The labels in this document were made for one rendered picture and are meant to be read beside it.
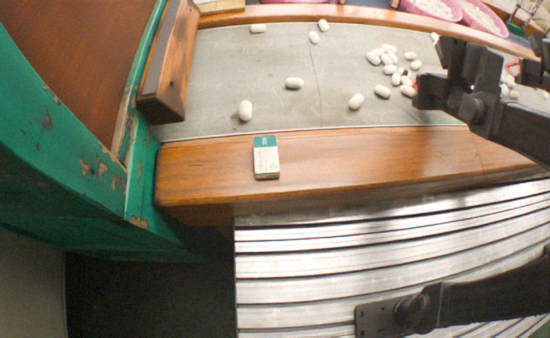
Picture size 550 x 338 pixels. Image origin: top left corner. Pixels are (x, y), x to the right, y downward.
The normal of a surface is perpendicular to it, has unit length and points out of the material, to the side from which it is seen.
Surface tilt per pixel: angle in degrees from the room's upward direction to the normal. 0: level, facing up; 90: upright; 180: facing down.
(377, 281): 0
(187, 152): 0
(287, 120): 0
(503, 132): 82
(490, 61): 49
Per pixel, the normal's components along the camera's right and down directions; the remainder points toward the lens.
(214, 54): 0.01, -0.39
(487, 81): -0.15, 0.42
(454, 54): 0.07, 0.45
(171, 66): 0.92, -0.22
